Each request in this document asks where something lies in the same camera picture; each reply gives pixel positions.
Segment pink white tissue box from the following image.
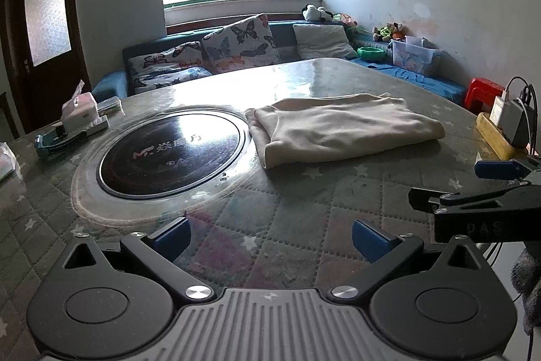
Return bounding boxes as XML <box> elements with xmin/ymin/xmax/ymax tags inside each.
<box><xmin>61</xmin><ymin>80</ymin><xmax>100</xmax><ymax>134</ymax></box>

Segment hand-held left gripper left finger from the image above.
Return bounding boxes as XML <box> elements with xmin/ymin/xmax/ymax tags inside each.
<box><xmin>63</xmin><ymin>217</ymin><xmax>215</xmax><ymax>303</ymax></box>

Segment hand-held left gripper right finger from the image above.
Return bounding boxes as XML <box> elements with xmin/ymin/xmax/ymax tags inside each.
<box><xmin>327</xmin><ymin>218</ymin><xmax>485</xmax><ymax>303</ymax></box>

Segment teal black handheld device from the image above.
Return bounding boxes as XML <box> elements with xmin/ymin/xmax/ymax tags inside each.
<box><xmin>34</xmin><ymin>124</ymin><xmax>88</xmax><ymax>161</ymax></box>

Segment square butterfly print pillow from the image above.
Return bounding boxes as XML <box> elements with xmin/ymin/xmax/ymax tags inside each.
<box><xmin>202</xmin><ymin>13</ymin><xmax>280</xmax><ymax>75</ymax></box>

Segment round black induction cooker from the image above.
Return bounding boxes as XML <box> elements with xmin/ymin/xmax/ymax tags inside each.
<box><xmin>97</xmin><ymin>112</ymin><xmax>246</xmax><ymax>197</ymax></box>

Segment grey power adapter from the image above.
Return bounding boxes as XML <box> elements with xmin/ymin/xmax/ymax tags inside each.
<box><xmin>501</xmin><ymin>97</ymin><xmax>533</xmax><ymax>146</ymax></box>

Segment cream sweater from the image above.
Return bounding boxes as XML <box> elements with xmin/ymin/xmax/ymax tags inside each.
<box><xmin>245</xmin><ymin>92</ymin><xmax>446</xmax><ymax>171</ymax></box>

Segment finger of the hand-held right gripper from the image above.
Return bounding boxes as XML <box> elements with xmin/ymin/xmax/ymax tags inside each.
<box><xmin>408</xmin><ymin>184</ymin><xmax>541</xmax><ymax>244</ymax></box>
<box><xmin>474</xmin><ymin>157</ymin><xmax>541</xmax><ymax>181</ymax></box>

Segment green plastic basin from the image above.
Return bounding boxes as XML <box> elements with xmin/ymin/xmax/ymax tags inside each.
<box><xmin>357</xmin><ymin>46</ymin><xmax>386</xmax><ymax>63</ymax></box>

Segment green brown plush toys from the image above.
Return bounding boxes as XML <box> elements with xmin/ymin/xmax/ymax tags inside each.
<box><xmin>372</xmin><ymin>22</ymin><xmax>407</xmax><ymax>43</ymax></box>

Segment plain grey pillow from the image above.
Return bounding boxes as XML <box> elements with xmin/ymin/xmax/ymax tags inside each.
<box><xmin>292</xmin><ymin>23</ymin><xmax>358</xmax><ymax>61</ymax></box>

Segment black charger cable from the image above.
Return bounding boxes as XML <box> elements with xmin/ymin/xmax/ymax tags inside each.
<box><xmin>505</xmin><ymin>75</ymin><xmax>540</xmax><ymax>155</ymax></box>

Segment dark wooden door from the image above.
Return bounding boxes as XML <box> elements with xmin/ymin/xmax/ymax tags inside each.
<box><xmin>0</xmin><ymin>0</ymin><xmax>92</xmax><ymax>138</ymax></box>

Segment pink white tissue pack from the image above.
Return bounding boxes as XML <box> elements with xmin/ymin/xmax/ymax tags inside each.
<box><xmin>0</xmin><ymin>141</ymin><xmax>18</xmax><ymax>182</ymax></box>

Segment clear plastic storage box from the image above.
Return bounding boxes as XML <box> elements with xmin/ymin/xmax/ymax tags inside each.
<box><xmin>389</xmin><ymin>36</ymin><xmax>441</xmax><ymax>76</ymax></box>

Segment small grey pouch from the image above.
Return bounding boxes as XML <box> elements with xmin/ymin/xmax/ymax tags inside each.
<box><xmin>97</xmin><ymin>96</ymin><xmax>123</xmax><ymax>117</ymax></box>

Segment white charger plug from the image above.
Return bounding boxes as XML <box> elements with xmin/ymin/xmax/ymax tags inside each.
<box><xmin>492</xmin><ymin>90</ymin><xmax>513</xmax><ymax>127</ymax></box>

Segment red plastic stool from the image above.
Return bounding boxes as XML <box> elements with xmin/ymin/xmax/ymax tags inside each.
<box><xmin>464</xmin><ymin>77</ymin><xmax>508</xmax><ymax>110</ymax></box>

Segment long butterfly print pillow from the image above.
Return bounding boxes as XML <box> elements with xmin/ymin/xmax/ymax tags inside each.
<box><xmin>127</xmin><ymin>41</ymin><xmax>213</xmax><ymax>93</ymax></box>

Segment yellow wooden tray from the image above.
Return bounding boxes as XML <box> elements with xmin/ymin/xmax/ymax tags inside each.
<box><xmin>476</xmin><ymin>112</ymin><xmax>530</xmax><ymax>161</ymax></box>

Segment teal sofa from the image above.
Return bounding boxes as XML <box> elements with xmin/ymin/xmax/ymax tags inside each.
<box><xmin>92</xmin><ymin>19</ymin><xmax>468</xmax><ymax>105</ymax></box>

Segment panda plush toy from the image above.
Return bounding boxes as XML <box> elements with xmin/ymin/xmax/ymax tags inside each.
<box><xmin>302</xmin><ymin>4</ymin><xmax>335</xmax><ymax>23</ymax></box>

